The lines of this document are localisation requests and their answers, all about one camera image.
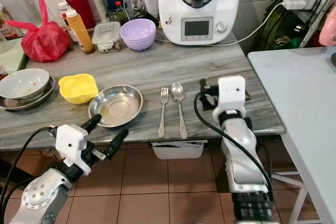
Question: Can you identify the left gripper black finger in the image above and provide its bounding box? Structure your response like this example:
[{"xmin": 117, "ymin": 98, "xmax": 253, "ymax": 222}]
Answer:
[
  {"xmin": 104, "ymin": 128, "xmax": 130, "ymax": 161},
  {"xmin": 81, "ymin": 114, "xmax": 102, "ymax": 133}
]

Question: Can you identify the steel spoon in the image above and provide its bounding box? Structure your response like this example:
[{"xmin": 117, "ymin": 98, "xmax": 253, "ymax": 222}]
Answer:
[{"xmin": 171, "ymin": 81, "xmax": 189, "ymax": 140}]

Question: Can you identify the shallow stainless steel dish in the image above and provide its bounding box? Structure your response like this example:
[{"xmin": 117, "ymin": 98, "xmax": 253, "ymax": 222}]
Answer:
[{"xmin": 88, "ymin": 84, "xmax": 144, "ymax": 128}]

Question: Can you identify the yellow plastic bowl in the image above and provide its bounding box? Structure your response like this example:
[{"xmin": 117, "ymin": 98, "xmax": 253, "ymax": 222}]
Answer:
[{"xmin": 58, "ymin": 73, "xmax": 100, "ymax": 105}]

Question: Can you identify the steel fork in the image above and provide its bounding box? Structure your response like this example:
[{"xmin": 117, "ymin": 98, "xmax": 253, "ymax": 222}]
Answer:
[{"xmin": 157, "ymin": 87, "xmax": 170, "ymax": 139}]

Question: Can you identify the steel plate under bowl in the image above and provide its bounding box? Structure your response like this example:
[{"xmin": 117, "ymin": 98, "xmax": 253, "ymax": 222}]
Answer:
[{"xmin": 0, "ymin": 77, "xmax": 56, "ymax": 112}]

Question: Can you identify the white plastic bin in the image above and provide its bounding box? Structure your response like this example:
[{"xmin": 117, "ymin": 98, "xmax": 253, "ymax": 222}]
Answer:
[{"xmin": 150, "ymin": 140, "xmax": 208, "ymax": 161}]

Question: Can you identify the white kitchen cooking machine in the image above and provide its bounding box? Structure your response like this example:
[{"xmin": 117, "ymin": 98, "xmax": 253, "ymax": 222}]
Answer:
[{"xmin": 157, "ymin": 0, "xmax": 242, "ymax": 46}]

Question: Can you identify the grey used bowl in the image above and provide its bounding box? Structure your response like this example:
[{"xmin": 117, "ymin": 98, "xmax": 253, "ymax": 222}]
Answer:
[{"xmin": 0, "ymin": 68, "xmax": 51, "ymax": 101}]

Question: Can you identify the purple plastic bowl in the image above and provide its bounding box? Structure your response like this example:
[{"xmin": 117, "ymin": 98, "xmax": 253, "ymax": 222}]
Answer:
[{"xmin": 119, "ymin": 18, "xmax": 157, "ymax": 51}]

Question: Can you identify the clear lidded food container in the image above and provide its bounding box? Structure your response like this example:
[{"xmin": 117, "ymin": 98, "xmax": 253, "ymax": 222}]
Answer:
[{"xmin": 92, "ymin": 22, "xmax": 122, "ymax": 54}]

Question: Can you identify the light grey table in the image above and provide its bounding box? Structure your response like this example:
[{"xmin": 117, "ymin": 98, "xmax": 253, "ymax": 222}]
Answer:
[{"xmin": 247, "ymin": 46, "xmax": 336, "ymax": 224}]

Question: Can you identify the orange sauce squeeze bottle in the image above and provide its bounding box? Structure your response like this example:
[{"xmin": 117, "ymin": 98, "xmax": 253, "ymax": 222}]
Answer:
[{"xmin": 65, "ymin": 8, "xmax": 96, "ymax": 55}]

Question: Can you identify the red plastic bag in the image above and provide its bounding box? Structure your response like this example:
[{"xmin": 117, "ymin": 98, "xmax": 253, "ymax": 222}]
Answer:
[{"xmin": 4, "ymin": 0, "xmax": 72, "ymax": 63}]

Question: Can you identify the black storage rack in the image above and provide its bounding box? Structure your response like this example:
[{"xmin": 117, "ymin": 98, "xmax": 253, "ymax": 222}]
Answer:
[{"xmin": 251, "ymin": 0, "xmax": 336, "ymax": 52}]

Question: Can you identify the green bottle red cap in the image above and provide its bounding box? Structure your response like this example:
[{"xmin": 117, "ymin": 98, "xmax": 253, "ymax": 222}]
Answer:
[{"xmin": 114, "ymin": 1, "xmax": 131, "ymax": 25}]

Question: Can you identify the pale green tray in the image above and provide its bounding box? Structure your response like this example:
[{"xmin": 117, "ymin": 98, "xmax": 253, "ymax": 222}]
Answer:
[{"xmin": 0, "ymin": 35, "xmax": 28, "ymax": 76}]

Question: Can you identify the dark sauce bottle white cap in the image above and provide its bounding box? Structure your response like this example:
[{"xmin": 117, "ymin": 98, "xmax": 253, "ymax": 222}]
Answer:
[{"xmin": 57, "ymin": 2, "xmax": 73, "ymax": 36}]

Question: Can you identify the dark red canister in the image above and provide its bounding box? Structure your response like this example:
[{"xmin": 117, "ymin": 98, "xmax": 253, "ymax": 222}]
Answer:
[{"xmin": 61, "ymin": 0, "xmax": 97, "ymax": 29}]

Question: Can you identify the jar with blue lid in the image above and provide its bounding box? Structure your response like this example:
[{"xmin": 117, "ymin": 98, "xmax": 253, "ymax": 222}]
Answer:
[{"xmin": 105, "ymin": 0, "xmax": 125, "ymax": 15}]

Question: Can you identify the pink appliance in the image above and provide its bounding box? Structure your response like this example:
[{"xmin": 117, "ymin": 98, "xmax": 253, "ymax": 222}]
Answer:
[{"xmin": 319, "ymin": 6, "xmax": 336, "ymax": 47}]

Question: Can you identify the clear plastic bottle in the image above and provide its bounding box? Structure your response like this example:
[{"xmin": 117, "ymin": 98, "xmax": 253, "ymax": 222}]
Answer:
[{"xmin": 0, "ymin": 0, "xmax": 41, "ymax": 25}]

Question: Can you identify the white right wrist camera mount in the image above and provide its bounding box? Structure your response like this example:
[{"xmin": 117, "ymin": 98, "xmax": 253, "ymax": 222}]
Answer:
[{"xmin": 211, "ymin": 75, "xmax": 248, "ymax": 119}]

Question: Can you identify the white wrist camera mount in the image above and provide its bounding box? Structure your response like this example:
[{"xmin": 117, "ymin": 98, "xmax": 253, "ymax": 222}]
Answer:
[
  {"xmin": 55, "ymin": 124, "xmax": 91, "ymax": 176},
  {"xmin": 211, "ymin": 75, "xmax": 248, "ymax": 119}
]

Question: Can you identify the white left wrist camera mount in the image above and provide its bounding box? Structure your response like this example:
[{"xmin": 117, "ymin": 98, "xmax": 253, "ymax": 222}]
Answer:
[{"xmin": 55, "ymin": 124, "xmax": 91, "ymax": 176}]

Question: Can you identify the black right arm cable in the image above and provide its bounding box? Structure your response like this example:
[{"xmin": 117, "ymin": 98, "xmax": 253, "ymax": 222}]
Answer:
[{"xmin": 193, "ymin": 92, "xmax": 275, "ymax": 199}]

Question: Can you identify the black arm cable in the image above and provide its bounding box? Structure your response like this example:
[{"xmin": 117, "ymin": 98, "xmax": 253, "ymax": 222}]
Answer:
[
  {"xmin": 193, "ymin": 92, "xmax": 275, "ymax": 199},
  {"xmin": 0, "ymin": 126, "xmax": 59, "ymax": 224}
]

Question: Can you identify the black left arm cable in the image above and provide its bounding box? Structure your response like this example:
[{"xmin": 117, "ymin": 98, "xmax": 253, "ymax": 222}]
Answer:
[{"xmin": 0, "ymin": 126, "xmax": 59, "ymax": 224}]

